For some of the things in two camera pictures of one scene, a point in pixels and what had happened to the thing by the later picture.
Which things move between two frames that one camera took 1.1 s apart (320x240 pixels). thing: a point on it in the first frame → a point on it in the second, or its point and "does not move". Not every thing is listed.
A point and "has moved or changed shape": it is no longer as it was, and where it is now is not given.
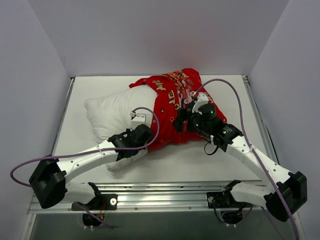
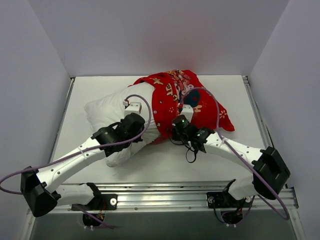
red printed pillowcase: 176,91 has moved or changed shape
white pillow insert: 110,114 has moved or changed shape
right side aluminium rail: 261,123 does not move
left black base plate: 101,202 does not move
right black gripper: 181,119 → 180,124
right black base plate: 221,200 does not move
